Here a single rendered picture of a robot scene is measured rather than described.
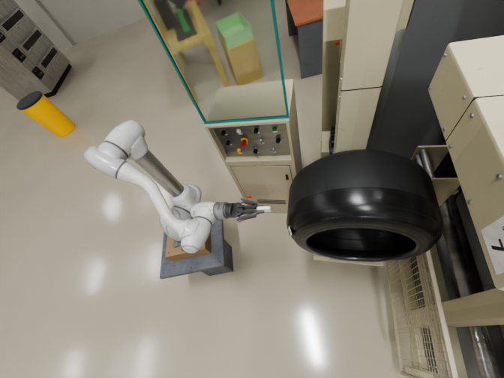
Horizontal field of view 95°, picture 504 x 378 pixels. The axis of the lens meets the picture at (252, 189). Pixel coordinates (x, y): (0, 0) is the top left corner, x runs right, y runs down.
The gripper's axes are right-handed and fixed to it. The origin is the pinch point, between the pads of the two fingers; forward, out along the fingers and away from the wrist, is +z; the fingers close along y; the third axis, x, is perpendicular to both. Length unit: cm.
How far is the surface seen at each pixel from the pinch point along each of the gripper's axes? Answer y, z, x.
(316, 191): -1.5, 27.0, -15.8
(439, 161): 39, 81, 29
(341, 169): 5.7, 36.1, -18.3
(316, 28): 290, 9, 60
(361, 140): 27, 44, -8
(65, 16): 607, -669, -44
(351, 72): 27, 41, -42
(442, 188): 20, 78, 24
